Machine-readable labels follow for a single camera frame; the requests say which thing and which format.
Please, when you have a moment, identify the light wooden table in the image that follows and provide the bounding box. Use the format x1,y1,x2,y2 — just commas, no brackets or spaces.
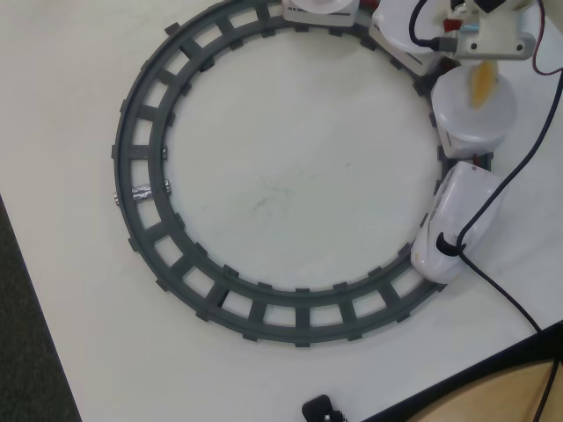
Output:
386,358,563,422

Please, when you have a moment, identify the long black cable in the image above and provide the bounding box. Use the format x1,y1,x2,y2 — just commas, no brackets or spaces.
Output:
455,65,563,333

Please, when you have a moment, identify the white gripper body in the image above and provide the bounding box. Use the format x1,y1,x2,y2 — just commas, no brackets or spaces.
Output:
451,8,537,62

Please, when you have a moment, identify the yellow egg sushi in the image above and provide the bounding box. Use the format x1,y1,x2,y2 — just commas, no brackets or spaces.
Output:
467,61,501,109

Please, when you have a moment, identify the red wire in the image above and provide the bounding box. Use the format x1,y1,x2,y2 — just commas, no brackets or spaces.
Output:
530,0,563,78

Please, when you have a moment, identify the white Shinkansen toy locomotive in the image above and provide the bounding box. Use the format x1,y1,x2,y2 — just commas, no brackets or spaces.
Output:
408,160,508,285

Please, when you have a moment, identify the grey circular toy train track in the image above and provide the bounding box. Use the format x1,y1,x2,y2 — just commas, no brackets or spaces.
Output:
110,0,496,349

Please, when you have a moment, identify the black cable hook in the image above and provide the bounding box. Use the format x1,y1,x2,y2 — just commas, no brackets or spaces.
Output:
435,232,465,257

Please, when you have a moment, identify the black plug adapter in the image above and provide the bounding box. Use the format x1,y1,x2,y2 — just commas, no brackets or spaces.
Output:
301,394,348,422

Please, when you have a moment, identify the black camera cable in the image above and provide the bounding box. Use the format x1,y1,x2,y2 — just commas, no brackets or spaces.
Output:
406,0,461,52

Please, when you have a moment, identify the thin black cable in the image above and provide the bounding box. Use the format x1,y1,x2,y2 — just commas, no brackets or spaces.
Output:
532,360,563,422

